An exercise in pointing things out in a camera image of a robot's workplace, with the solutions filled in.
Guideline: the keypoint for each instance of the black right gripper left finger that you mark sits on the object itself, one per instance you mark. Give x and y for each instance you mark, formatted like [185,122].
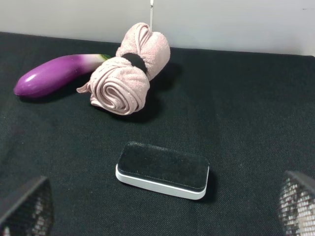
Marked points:
[28,210]

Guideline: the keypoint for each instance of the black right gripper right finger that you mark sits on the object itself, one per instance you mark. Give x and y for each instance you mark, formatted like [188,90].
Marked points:
[297,204]

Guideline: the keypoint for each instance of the purple toy eggplant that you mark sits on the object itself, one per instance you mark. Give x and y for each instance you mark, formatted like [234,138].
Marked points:
[56,73]

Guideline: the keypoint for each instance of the black table cloth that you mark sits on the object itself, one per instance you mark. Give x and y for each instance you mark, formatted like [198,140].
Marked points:
[252,116]

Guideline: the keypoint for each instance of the black white board eraser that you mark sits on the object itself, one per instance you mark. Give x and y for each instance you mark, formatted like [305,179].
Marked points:
[163,170]

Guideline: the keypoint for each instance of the pink rolled towel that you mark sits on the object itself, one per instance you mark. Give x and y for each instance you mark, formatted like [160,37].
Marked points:
[120,84]

